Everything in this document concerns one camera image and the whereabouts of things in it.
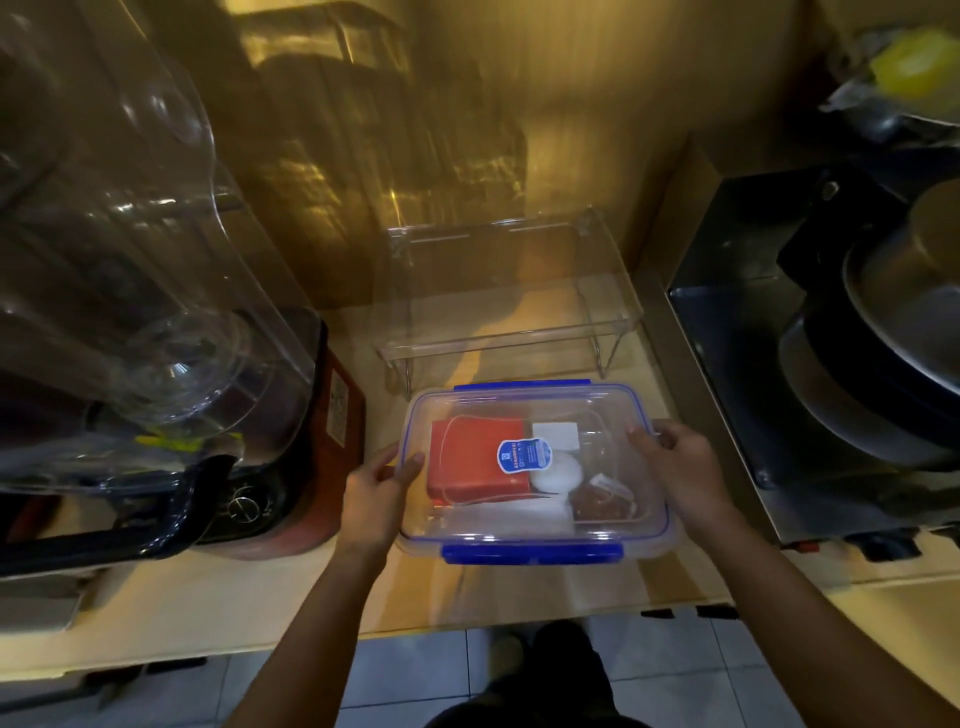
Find blender jar with black handle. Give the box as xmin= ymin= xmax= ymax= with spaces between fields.
xmin=0 ymin=307 xmax=252 ymax=580

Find clear container with blue clips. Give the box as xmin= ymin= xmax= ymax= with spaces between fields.
xmin=395 ymin=378 xmax=678 ymax=567

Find clear acrylic riser shelf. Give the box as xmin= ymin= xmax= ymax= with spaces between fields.
xmin=373 ymin=205 xmax=646 ymax=397

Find red blender base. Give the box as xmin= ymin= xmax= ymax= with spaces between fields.
xmin=191 ymin=313 xmax=369 ymax=561

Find stainless steel stove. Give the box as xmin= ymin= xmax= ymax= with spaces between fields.
xmin=666 ymin=159 xmax=960 ymax=547

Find person's legs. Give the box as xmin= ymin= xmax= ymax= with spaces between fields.
xmin=423 ymin=619 xmax=650 ymax=728

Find black pan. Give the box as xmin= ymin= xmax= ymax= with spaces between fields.
xmin=776 ymin=171 xmax=960 ymax=451

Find person's right forearm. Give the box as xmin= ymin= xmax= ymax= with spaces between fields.
xmin=686 ymin=504 xmax=960 ymax=728

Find person's left forearm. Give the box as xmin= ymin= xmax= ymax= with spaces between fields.
xmin=223 ymin=541 xmax=387 ymax=728

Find yellow item in plastic bag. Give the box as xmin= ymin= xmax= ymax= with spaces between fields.
xmin=821 ymin=26 xmax=960 ymax=125

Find brown tea bag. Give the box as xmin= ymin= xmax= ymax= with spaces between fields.
xmin=568 ymin=474 xmax=639 ymax=523

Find person's right hand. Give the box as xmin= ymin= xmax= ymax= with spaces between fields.
xmin=626 ymin=420 xmax=740 ymax=537

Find metal bowl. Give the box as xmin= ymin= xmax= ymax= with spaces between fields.
xmin=825 ymin=86 xmax=960 ymax=147

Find white square packet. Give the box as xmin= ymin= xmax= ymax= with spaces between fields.
xmin=531 ymin=421 xmax=581 ymax=454

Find large silver metal pan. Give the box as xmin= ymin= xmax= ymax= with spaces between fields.
xmin=777 ymin=315 xmax=960 ymax=472

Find white flat packet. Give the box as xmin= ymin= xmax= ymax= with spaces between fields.
xmin=448 ymin=496 xmax=576 ymax=538

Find black stove knob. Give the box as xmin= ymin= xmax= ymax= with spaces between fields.
xmin=846 ymin=528 xmax=925 ymax=565

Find person's left hand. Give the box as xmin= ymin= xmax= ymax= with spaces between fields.
xmin=335 ymin=442 xmax=426 ymax=560

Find white round object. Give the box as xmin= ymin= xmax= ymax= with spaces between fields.
xmin=531 ymin=451 xmax=585 ymax=495

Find red box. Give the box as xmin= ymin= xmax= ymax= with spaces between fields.
xmin=426 ymin=416 xmax=535 ymax=506

